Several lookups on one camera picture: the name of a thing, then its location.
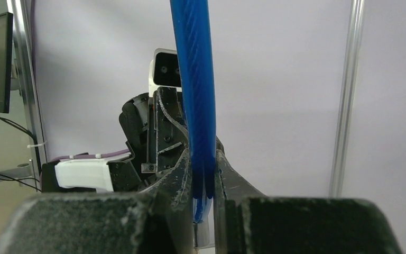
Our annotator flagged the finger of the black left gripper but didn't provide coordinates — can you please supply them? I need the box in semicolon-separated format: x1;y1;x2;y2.
154;86;188;176

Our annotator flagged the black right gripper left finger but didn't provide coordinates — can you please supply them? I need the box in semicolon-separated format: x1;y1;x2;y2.
0;150;193;253

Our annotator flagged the aluminium frame post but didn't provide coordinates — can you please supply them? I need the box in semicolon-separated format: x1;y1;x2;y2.
328;0;365;198

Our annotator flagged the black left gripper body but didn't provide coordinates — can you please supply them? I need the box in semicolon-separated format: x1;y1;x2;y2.
141;97;158;174

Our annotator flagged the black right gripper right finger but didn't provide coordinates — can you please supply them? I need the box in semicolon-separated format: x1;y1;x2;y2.
214;150;402;253

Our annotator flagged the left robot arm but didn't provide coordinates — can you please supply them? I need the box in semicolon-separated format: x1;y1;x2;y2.
40;86;188;193

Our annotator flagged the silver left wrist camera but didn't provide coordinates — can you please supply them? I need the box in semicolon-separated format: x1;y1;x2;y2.
148;48;182;98

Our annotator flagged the blue cable lock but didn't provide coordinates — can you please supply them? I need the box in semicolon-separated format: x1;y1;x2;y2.
170;1;216;223

